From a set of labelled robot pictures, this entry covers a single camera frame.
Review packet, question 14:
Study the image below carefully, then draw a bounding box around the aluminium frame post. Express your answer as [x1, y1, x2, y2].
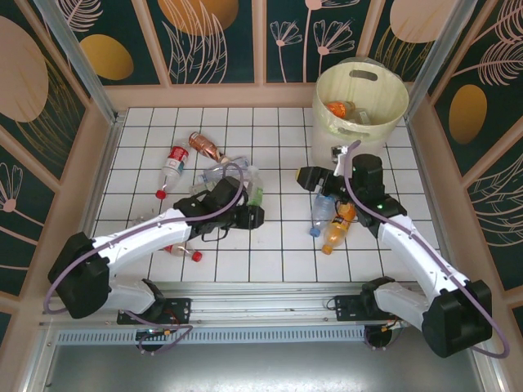
[406, 0, 469, 119]
[34, 0, 123, 126]

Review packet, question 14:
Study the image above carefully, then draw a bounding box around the small circuit board with wires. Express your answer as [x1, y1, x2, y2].
[379, 318, 410, 332]
[134, 326, 181, 341]

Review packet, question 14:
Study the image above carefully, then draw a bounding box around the grey metal sheet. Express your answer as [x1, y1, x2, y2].
[40, 322, 495, 392]

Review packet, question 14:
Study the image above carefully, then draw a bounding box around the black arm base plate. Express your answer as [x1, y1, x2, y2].
[333, 293, 393, 323]
[117, 297, 193, 326]

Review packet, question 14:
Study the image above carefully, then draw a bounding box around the perforated grey cable duct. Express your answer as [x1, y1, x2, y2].
[55, 328, 369, 345]

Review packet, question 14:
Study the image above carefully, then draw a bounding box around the red label cola bottle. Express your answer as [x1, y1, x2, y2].
[163, 243, 203, 263]

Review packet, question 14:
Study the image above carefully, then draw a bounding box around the red white label bottle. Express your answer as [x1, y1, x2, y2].
[154, 145, 192, 200]

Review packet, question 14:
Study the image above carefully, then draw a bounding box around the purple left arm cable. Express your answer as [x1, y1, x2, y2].
[43, 162, 246, 355]

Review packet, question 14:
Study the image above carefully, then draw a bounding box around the milky white green-cap bottle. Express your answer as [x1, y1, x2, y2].
[346, 106, 369, 126]

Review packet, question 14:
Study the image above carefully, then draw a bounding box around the aluminium mounting rail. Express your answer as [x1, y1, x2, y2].
[38, 281, 485, 327]

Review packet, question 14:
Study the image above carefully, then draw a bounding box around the cream plastic waste bin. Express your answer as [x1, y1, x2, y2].
[311, 60, 409, 175]

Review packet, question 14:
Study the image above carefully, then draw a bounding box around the aluminium side rail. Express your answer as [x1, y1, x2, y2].
[81, 114, 123, 238]
[404, 114, 465, 292]

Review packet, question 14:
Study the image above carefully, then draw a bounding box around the copper coloured plastic bottle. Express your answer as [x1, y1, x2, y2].
[188, 131, 230, 163]

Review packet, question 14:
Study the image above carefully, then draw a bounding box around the light blue label water bottle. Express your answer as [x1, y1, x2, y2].
[309, 189, 340, 238]

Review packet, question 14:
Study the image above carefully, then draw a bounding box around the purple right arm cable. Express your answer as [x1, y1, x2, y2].
[345, 139, 511, 360]

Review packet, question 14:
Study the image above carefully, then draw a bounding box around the clear crushed blue-cap bottle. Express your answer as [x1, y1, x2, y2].
[198, 154, 251, 185]

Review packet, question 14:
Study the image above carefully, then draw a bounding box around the translucent yellow bin liner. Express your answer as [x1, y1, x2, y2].
[312, 56, 409, 143]

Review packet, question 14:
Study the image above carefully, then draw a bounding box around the orange label brown-cap bottle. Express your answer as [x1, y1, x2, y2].
[326, 100, 356, 120]

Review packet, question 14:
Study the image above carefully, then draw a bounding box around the orange juice bottle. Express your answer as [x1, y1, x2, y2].
[321, 202, 359, 256]

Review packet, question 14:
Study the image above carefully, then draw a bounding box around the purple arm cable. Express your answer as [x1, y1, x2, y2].
[43, 162, 246, 355]
[345, 139, 511, 360]

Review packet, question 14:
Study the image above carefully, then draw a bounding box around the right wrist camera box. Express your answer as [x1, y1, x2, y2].
[329, 144, 353, 177]

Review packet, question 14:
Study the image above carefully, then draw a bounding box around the pale green label small bottle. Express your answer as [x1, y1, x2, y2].
[188, 180, 220, 197]

